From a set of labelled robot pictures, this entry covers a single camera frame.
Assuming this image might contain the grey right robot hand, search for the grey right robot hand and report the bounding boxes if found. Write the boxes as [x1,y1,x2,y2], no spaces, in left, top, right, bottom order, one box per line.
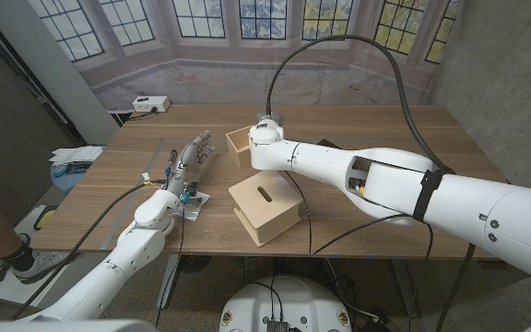
[255,110,285,126]

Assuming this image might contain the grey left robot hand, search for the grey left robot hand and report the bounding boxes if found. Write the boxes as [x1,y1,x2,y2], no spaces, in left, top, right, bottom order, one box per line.
[163,129,216,204]

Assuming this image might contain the wooden drawer with red front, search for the wooden drawer with red front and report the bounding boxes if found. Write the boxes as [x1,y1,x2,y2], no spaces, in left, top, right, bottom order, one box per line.
[225,126,254,172]

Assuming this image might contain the wooden box with slot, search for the wooden box with slot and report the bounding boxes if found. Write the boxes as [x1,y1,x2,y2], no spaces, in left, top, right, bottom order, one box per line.
[228,170,304,247]

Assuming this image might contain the black floor box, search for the black floor box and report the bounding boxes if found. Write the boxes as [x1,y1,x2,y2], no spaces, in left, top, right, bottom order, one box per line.
[361,315,398,332]

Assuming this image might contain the printed window backdrop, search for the printed window backdrop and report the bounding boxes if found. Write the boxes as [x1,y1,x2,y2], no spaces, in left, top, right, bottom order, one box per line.
[28,0,464,113]

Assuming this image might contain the white power strip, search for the white power strip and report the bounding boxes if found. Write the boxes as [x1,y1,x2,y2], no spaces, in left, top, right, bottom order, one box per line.
[132,95,171,114]

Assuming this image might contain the black round floor base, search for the black round floor base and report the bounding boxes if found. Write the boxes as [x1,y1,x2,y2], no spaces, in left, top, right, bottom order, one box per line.
[180,255,213,275]

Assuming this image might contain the stack of white papers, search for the stack of white papers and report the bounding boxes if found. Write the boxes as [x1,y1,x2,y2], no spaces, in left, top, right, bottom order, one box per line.
[48,145,105,167]

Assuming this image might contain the grey table leg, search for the grey table leg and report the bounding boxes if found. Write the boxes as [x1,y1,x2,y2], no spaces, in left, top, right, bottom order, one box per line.
[156,254,183,311]
[390,258,421,319]

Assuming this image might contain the blue round stool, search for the blue round stool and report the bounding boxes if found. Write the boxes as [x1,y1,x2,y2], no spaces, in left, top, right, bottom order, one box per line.
[50,163,92,196]

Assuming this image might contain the yellow black floor pad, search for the yellow black floor pad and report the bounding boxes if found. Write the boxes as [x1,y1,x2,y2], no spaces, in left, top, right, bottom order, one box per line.
[32,205,59,231]

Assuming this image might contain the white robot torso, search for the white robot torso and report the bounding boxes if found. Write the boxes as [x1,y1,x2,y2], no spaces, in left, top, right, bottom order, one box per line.
[218,275,353,332]

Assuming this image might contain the white floor board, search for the white floor board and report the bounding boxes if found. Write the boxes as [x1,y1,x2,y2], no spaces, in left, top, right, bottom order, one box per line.
[0,205,91,306]

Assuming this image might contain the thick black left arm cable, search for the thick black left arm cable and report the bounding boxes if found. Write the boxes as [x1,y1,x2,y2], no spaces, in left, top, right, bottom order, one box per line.
[10,178,169,320]

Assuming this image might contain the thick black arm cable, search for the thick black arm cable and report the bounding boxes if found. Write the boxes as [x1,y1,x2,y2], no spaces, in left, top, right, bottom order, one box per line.
[265,34,477,332]
[10,178,169,320]

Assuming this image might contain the black power strip cord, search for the black power strip cord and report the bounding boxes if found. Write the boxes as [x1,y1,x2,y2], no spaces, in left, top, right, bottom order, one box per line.
[126,106,159,122]

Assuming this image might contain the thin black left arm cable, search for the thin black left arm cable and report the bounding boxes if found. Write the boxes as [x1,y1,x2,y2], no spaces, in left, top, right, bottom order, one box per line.
[154,202,187,328]

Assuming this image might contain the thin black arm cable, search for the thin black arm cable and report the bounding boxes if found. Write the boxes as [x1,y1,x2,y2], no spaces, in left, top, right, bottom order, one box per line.
[285,171,435,332]
[154,202,187,328]

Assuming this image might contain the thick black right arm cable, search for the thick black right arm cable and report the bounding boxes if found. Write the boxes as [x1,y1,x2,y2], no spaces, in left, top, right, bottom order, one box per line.
[265,34,477,332]

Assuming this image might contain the black board with teal cable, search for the black board with teal cable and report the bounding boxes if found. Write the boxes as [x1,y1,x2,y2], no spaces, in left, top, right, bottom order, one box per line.
[54,160,95,177]

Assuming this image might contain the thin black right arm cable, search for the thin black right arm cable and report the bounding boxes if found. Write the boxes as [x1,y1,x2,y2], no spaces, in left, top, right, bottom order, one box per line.
[285,171,435,332]

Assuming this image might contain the black torso cable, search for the black torso cable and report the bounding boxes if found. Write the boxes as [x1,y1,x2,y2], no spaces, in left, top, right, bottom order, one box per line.
[251,275,286,322]

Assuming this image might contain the white floor cable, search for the white floor cable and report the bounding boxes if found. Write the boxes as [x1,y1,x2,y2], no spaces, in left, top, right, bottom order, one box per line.
[324,257,382,323]

